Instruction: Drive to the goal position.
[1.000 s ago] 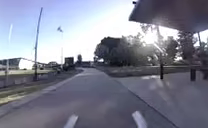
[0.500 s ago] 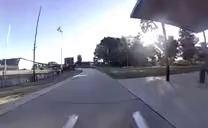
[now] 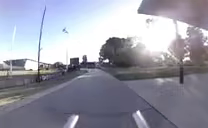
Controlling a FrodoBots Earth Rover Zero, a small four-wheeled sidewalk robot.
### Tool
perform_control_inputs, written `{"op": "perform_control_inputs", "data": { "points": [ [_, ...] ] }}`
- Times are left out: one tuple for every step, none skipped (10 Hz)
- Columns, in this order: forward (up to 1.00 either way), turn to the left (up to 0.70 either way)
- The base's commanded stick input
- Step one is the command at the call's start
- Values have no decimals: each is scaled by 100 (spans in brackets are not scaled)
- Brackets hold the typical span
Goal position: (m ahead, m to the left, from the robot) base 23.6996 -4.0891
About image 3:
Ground clump of dark trees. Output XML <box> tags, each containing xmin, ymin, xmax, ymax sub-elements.
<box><xmin>98</xmin><ymin>36</ymin><xmax>157</xmax><ymax>68</ymax></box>

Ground dark vehicle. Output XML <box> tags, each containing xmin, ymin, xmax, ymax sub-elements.
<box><xmin>68</xmin><ymin>57</ymin><xmax>81</xmax><ymax>71</ymax></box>

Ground grey asphalt path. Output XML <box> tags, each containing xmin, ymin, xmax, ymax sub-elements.
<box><xmin>0</xmin><ymin>68</ymin><xmax>180</xmax><ymax>128</ymax></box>

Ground street lamp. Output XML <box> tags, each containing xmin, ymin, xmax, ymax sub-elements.
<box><xmin>61</xmin><ymin>27</ymin><xmax>71</xmax><ymax>70</ymax></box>

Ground grass field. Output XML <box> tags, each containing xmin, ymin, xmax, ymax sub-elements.
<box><xmin>103</xmin><ymin>64</ymin><xmax>208</xmax><ymax>82</ymax></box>

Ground robot's own part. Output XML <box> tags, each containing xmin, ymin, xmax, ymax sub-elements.
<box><xmin>131</xmin><ymin>109</ymin><xmax>151</xmax><ymax>128</ymax></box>
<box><xmin>63</xmin><ymin>113</ymin><xmax>80</xmax><ymax>128</ymax></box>

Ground tall dark lamp pole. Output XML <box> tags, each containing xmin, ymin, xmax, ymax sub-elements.
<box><xmin>35</xmin><ymin>4</ymin><xmax>48</xmax><ymax>84</ymax></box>

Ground white building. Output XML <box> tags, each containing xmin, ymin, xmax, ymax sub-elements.
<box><xmin>0</xmin><ymin>58</ymin><xmax>53</xmax><ymax>72</ymax></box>

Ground row of trees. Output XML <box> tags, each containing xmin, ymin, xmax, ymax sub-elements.
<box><xmin>166</xmin><ymin>25</ymin><xmax>208</xmax><ymax>66</ymax></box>

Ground pale pole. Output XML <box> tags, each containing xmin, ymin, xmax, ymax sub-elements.
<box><xmin>8</xmin><ymin>24</ymin><xmax>17</xmax><ymax>79</ymax></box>

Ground brown roofed shelter, dark posts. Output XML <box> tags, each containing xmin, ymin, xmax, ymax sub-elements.
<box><xmin>137</xmin><ymin>0</ymin><xmax>208</xmax><ymax>85</ymax></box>

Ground low wall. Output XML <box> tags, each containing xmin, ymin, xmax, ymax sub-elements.
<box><xmin>0</xmin><ymin>71</ymin><xmax>65</xmax><ymax>91</ymax></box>

